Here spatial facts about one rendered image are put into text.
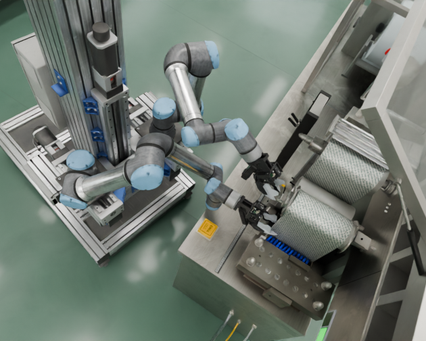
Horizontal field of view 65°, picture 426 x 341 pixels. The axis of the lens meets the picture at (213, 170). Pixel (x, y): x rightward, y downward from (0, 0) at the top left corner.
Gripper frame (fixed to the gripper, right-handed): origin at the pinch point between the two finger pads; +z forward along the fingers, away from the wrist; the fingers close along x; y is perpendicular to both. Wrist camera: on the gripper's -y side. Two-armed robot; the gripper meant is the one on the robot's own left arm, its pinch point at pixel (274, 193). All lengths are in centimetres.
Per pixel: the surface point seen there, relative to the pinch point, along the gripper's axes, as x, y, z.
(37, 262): -65, -163, 2
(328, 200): 12.8, 11.0, 17.7
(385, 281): -17.6, 40.9, 18.8
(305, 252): -4.6, 1.4, 31.8
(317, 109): 33.4, 11.4, -13.6
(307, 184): 14.3, 4.2, 9.6
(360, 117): 72, 5, 20
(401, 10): 98, 29, -17
